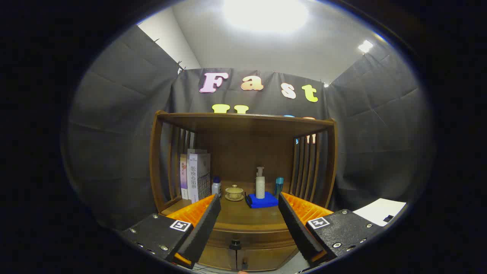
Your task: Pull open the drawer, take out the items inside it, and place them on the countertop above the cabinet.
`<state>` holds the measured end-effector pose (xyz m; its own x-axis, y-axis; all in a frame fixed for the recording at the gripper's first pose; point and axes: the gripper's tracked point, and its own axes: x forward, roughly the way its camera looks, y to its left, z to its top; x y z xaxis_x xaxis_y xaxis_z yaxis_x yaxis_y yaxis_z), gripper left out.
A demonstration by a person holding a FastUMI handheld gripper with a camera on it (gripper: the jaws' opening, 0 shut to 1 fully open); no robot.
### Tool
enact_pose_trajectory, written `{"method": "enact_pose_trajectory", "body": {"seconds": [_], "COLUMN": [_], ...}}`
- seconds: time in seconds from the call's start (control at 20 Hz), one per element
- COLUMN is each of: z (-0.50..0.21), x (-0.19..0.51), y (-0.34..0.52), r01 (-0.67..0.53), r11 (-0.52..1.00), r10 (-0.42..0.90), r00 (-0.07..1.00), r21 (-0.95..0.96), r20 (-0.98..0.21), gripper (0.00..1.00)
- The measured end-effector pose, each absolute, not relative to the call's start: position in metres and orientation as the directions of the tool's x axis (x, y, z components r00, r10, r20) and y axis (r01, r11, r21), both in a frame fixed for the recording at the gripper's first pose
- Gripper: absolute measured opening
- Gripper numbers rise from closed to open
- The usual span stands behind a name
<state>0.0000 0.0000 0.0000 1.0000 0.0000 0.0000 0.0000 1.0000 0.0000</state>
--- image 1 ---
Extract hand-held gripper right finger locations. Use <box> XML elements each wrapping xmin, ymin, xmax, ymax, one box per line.
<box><xmin>278</xmin><ymin>192</ymin><xmax>382</xmax><ymax>269</ymax></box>

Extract thick white book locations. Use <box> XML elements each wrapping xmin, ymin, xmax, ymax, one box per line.
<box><xmin>188</xmin><ymin>149</ymin><xmax>211</xmax><ymax>203</ymax></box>

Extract white grey appliance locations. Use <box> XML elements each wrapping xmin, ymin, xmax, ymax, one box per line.
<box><xmin>353</xmin><ymin>198</ymin><xmax>407</xmax><ymax>227</ymax></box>

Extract thin purple book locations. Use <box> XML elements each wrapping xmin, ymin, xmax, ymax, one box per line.
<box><xmin>180</xmin><ymin>154</ymin><xmax>189</xmax><ymax>200</ymax></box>

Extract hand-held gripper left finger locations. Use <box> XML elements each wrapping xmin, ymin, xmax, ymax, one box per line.
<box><xmin>121</xmin><ymin>193</ymin><xmax>221</xmax><ymax>269</ymax></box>

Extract large ceiling light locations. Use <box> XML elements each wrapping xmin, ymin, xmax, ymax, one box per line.
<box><xmin>223</xmin><ymin>0</ymin><xmax>309</xmax><ymax>33</ymax></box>

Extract wooden cabinet door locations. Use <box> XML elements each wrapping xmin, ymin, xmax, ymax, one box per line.
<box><xmin>198</xmin><ymin>245</ymin><xmax>237</xmax><ymax>271</ymax></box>
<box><xmin>237</xmin><ymin>247</ymin><xmax>298</xmax><ymax>271</ymax></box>

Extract white pump bottle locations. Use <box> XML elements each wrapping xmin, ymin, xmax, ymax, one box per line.
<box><xmin>255</xmin><ymin>167</ymin><xmax>266</xmax><ymax>199</ymax></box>

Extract blue folded cloth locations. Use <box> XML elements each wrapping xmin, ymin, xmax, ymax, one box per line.
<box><xmin>245</xmin><ymin>191</ymin><xmax>279</xmax><ymax>209</ymax></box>

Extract wooden countertop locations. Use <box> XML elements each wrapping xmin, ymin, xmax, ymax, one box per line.
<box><xmin>161</xmin><ymin>181</ymin><xmax>295</xmax><ymax>233</ymax></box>

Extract beige lidded teacup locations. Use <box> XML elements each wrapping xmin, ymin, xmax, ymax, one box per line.
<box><xmin>224</xmin><ymin>185</ymin><xmax>245</xmax><ymax>202</ymax></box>

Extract wooden cabinet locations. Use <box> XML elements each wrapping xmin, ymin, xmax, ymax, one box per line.
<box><xmin>149</xmin><ymin>110</ymin><xmax>338</xmax><ymax>271</ymax></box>

